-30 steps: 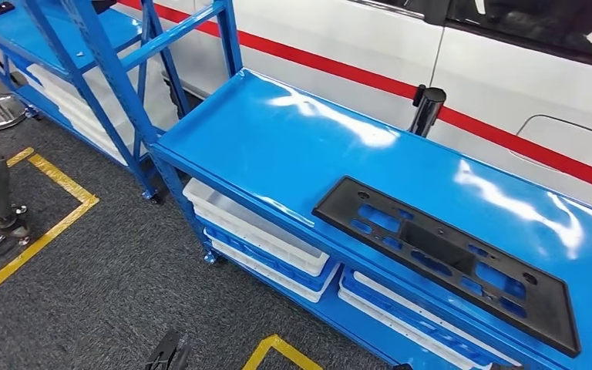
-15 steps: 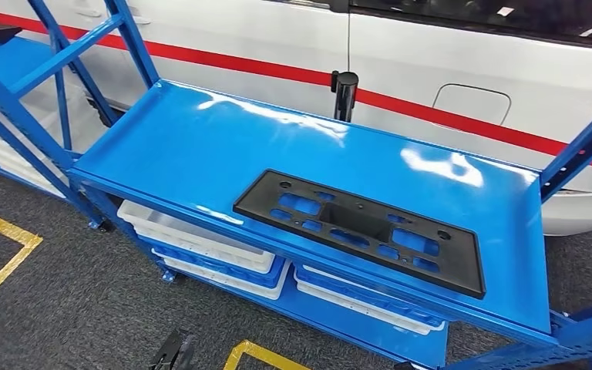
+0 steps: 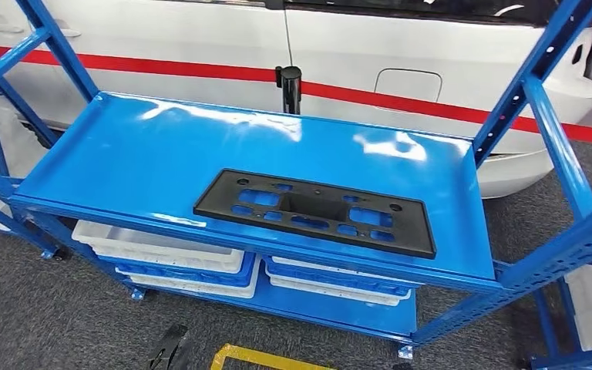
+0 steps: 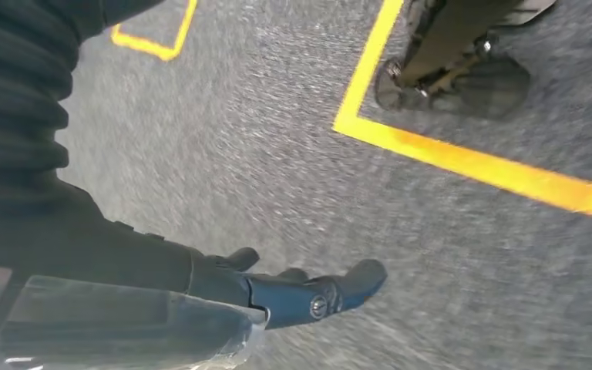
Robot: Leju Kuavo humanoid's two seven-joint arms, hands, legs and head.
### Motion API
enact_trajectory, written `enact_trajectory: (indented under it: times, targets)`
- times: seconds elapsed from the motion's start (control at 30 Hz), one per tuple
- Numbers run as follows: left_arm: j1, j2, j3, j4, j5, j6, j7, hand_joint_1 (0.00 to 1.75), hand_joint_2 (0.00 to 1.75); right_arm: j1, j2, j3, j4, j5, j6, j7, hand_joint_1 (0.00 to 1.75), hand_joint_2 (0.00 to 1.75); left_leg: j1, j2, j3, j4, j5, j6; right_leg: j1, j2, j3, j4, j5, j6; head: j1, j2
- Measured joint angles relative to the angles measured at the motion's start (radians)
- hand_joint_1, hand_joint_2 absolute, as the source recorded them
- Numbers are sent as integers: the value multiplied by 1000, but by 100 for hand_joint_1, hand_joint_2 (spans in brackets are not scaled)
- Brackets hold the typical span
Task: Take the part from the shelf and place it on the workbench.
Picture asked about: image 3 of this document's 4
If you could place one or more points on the long black plastic part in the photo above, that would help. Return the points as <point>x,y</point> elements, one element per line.
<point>224,201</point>

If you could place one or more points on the white vehicle body red stripe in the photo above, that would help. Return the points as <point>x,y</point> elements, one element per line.
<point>377,46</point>

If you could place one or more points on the black stanchion post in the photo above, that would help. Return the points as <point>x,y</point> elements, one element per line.
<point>290,89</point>

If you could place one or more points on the black left wrist camera bracket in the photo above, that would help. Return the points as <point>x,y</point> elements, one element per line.
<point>168,350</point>

